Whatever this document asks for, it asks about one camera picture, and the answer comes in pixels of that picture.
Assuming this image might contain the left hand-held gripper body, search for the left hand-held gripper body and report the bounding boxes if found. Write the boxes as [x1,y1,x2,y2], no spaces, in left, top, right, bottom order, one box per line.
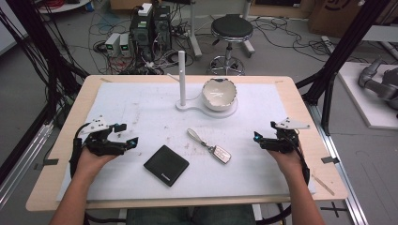
[79,114,130,158]

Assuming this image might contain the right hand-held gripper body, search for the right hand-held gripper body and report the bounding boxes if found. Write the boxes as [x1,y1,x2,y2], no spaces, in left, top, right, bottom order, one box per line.
[258,116,312,155]

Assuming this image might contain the person's left hand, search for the person's left hand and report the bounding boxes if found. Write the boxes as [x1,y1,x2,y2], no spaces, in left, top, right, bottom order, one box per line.
[73,145,119,185]

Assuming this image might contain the person's right hand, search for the person's right hand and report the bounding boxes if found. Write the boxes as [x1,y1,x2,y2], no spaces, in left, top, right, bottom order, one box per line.
[267,145,307,183]

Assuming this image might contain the white table mat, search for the white table mat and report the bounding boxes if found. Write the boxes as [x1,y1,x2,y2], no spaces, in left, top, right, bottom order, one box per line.
[55,82,317,203]

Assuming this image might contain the black square wallet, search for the black square wallet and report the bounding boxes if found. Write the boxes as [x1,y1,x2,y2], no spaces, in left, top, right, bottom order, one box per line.
[143,144,191,188]

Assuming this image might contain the black tape strip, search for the black tape strip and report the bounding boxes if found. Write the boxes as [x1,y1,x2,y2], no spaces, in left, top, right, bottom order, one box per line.
[320,156,341,165]
[33,157,60,172]

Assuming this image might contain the white eggshell-shaped bowl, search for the white eggshell-shaped bowl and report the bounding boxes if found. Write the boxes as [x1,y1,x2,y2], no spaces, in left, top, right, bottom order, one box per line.
[201,77,238,113]

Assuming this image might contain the thin wooden stick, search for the thin wooden stick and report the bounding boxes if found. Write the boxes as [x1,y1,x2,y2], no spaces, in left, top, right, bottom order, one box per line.
[311,174,335,197]

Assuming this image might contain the grey power supply box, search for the grey power supply box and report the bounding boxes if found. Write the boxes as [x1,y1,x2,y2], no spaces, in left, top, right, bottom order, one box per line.
[119,32,131,57]
[104,32,122,57]

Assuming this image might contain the white floor board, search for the white floor board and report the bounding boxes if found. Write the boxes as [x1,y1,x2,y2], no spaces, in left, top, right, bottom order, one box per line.
[337,61,398,131]

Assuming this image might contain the white table leg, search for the white table leg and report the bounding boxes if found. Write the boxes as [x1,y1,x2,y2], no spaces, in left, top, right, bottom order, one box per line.
[187,0,204,59]
[239,0,256,58]

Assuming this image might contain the black computer tower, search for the black computer tower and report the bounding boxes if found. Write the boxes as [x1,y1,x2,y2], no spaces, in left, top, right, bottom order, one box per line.
[152,5,173,52]
[129,11,155,62]

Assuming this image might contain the person's legs in jeans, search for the person's legs in jeans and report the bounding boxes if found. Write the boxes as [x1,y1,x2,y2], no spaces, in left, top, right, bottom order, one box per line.
[126,204,257,225]

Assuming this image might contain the black round stool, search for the black round stool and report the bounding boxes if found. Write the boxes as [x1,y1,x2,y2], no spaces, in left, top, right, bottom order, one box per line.
[207,13,254,76]

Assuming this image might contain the large cardboard box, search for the large cardboard box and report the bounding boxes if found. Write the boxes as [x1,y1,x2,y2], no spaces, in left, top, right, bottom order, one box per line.
[307,0,365,39]

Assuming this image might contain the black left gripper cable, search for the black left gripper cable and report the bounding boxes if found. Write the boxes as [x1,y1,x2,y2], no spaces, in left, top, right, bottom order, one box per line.
[69,122,92,182]

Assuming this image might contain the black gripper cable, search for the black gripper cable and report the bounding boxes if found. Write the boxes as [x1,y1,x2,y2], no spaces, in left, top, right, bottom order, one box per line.
[69,122,92,182]
[254,134,312,225]

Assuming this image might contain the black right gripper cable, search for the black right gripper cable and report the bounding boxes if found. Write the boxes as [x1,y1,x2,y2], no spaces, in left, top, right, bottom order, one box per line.
[254,134,312,225]

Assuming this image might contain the silver car key with strap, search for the silver car key with strap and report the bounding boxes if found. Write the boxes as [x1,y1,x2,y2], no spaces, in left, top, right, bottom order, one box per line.
[186,127,233,165]

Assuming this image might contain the tangle of floor cables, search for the tangle of floor cables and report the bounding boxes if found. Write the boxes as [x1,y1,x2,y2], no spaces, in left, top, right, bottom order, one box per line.
[88,3,195,76]

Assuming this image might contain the aluminium rail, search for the aluminium rail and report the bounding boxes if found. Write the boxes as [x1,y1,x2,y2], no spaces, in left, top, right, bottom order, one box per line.
[0,123,54,209]
[307,102,371,225]

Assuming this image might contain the white stand with post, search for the white stand with post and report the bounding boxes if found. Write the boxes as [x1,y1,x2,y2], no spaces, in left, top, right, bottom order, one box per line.
[166,50,239,119]

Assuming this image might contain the black metal frame post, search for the black metal frame post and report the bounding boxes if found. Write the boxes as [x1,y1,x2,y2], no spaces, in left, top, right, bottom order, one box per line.
[5,0,90,126]
[295,0,392,136]

